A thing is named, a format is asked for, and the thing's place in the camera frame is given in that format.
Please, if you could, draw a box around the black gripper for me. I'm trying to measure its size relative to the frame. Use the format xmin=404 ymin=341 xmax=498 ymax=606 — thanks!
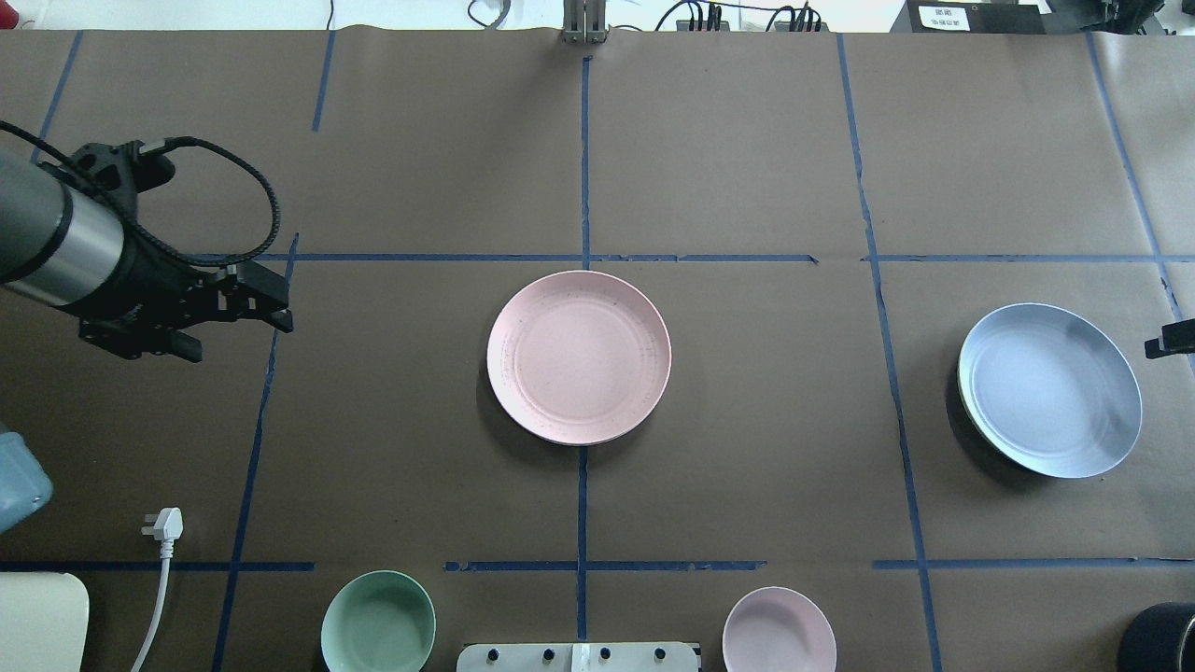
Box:
xmin=42 ymin=140 xmax=294 ymax=364

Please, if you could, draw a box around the blue plate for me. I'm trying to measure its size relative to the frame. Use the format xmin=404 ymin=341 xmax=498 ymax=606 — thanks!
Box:
xmin=956 ymin=303 xmax=1144 ymax=479

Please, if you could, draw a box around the pink plate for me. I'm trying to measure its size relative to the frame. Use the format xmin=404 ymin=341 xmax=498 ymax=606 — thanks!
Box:
xmin=485 ymin=271 xmax=673 ymax=446

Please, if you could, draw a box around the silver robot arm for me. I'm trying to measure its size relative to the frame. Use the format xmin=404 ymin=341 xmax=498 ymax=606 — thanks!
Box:
xmin=1 ymin=136 xmax=294 ymax=364

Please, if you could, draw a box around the dark blue saucepan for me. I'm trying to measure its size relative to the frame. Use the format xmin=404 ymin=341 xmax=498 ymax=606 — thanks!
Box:
xmin=1117 ymin=601 xmax=1194 ymax=671

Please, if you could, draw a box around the green bowl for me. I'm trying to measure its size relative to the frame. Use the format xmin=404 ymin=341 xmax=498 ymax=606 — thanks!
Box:
xmin=320 ymin=570 xmax=437 ymax=671

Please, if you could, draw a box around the black box with label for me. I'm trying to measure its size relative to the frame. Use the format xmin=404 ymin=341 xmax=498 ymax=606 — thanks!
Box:
xmin=889 ymin=1 xmax=1046 ymax=35

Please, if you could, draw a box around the pink bowl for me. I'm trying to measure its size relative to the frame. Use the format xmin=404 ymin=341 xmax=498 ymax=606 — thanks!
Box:
xmin=722 ymin=586 xmax=837 ymax=671

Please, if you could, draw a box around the white power plug cable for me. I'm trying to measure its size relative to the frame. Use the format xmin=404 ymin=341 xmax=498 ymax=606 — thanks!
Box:
xmin=130 ymin=507 xmax=184 ymax=672

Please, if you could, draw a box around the aluminium frame post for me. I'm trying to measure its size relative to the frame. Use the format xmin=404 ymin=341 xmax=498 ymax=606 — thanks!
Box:
xmin=562 ymin=0 xmax=609 ymax=45

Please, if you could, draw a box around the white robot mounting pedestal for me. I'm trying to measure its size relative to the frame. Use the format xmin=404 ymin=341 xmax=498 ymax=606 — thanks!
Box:
xmin=456 ymin=641 xmax=703 ymax=671

